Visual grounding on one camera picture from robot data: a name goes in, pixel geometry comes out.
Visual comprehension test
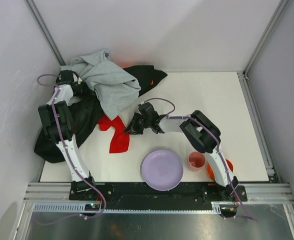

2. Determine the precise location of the grey zip hoodie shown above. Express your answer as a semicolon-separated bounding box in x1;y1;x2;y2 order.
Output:
67;50;141;120

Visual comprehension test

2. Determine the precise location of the right aluminium frame post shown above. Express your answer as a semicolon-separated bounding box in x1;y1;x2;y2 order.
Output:
243;0;291;77

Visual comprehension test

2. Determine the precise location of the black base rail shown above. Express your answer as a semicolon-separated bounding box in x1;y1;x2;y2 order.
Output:
69;181;247;211

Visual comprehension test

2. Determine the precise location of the grey slotted cable duct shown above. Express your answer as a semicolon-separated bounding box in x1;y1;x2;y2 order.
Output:
31;201;237;215

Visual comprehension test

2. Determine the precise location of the lilac plastic plate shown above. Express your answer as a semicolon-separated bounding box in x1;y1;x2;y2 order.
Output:
141;149;184;192

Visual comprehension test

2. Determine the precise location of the aluminium frame post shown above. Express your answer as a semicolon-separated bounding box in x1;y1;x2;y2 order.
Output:
24;0;65;66
243;0;291;77

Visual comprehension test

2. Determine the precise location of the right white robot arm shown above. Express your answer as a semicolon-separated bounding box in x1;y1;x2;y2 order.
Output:
124;102;239;195

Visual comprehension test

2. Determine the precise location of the left aluminium frame post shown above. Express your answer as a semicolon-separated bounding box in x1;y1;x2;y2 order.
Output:
24;0;65;66

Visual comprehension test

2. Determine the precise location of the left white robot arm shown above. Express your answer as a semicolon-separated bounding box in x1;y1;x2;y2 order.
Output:
38;70;95;192

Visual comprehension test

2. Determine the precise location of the orange plastic bowl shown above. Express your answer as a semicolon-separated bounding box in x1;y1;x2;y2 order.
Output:
206;159;234;181

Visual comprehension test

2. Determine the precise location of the pink plastic cup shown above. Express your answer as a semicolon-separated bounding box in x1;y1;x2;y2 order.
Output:
188;151;206;172

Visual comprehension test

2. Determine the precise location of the orange fleece cloth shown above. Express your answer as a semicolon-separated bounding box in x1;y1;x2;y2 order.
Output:
122;65;155;85

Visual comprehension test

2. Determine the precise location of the black cloth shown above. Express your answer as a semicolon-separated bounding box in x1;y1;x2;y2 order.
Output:
34;69;168;164

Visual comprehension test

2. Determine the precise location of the red cloth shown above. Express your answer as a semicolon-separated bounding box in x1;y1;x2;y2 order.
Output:
98;115;130;154

